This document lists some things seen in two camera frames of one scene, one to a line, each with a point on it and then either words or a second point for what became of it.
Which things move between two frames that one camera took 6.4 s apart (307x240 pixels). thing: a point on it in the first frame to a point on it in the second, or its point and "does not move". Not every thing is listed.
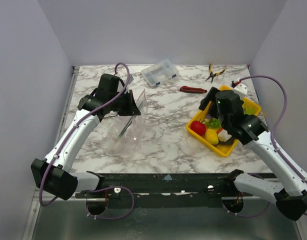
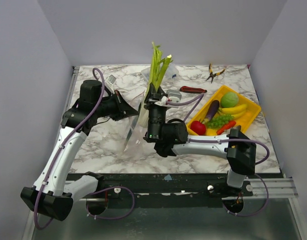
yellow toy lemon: x=212 y=136 does not move
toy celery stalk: x=249 y=111 to x=158 y=65
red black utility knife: x=192 y=90 does not move
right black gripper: x=208 y=99 to x=155 y=103
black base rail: x=215 y=185 does not move
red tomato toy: x=198 y=127 does not move
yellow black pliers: x=212 y=75 does not move
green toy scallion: x=127 y=126 to x=133 y=121
